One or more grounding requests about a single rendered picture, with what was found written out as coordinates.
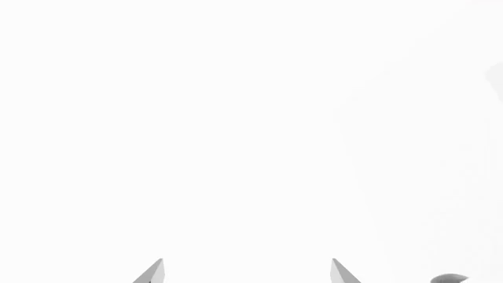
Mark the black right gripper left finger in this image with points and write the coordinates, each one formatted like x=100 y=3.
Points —
x=154 y=273

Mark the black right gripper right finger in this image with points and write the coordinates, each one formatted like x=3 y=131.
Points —
x=341 y=274

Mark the dark rounded object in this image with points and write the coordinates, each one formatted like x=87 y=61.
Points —
x=448 y=278

